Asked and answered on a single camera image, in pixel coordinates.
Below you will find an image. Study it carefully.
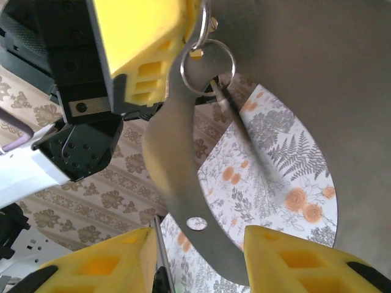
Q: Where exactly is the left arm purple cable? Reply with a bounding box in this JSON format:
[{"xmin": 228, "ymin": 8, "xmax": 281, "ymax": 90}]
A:
[{"xmin": 0, "ymin": 108, "xmax": 35, "ymax": 153}]

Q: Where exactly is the silver metal keyring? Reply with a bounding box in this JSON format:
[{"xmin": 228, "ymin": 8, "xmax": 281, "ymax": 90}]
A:
[{"xmin": 179, "ymin": 38, "xmax": 236, "ymax": 96}]

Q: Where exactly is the aluminium table side rail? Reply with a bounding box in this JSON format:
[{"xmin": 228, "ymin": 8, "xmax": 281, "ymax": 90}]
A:
[{"xmin": 151, "ymin": 215, "xmax": 177, "ymax": 293}]

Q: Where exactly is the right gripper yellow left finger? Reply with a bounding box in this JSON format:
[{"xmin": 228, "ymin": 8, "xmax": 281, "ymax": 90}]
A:
[{"xmin": 23, "ymin": 226, "xmax": 158, "ymax": 293}]

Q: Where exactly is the small silver split ring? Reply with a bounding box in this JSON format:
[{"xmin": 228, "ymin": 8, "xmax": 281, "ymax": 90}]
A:
[{"xmin": 195, "ymin": 0, "xmax": 219, "ymax": 50}]

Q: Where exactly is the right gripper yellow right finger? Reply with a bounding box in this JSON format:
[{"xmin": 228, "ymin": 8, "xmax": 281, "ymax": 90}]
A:
[{"xmin": 243, "ymin": 225, "xmax": 391, "ymax": 293}]

